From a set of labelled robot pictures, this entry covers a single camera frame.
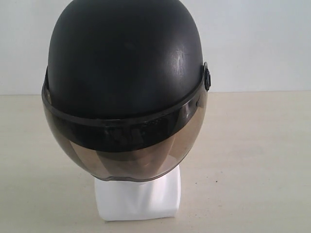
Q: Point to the white mannequin head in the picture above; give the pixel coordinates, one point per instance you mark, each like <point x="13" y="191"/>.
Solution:
<point x="125" y="201"/>

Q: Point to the black helmet with tinted visor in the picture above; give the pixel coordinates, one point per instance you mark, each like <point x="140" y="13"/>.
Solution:
<point x="125" y="90"/>

